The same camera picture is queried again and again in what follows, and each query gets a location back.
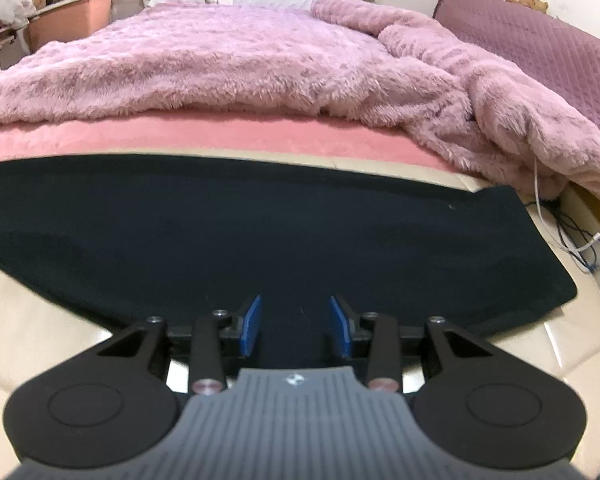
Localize pink bed sheet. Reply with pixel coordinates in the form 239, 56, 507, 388
0, 112, 481, 181

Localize black pants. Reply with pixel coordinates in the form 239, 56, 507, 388
0, 154, 579, 372

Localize purple quilted pillow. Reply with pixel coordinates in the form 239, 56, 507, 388
432, 0, 600, 136

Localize pink storage box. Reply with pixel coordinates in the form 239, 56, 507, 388
27, 0, 116, 53

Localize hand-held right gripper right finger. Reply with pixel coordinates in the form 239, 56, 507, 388
328, 294, 498, 395

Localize grey white cloth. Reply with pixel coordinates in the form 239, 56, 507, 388
0, 0, 38, 28

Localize tan plush toy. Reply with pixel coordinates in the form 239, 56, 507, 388
505, 0, 551, 15

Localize white cable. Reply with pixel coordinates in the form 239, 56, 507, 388
532, 157, 600, 256

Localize cream leather bench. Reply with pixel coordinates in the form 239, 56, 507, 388
0, 147, 600, 480

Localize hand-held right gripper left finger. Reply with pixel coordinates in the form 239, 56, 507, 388
97, 294, 264, 395

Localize pink fluffy blanket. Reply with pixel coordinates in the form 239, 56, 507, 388
0, 0, 600, 211

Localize dark blue cable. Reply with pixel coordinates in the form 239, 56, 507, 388
525, 197, 600, 276

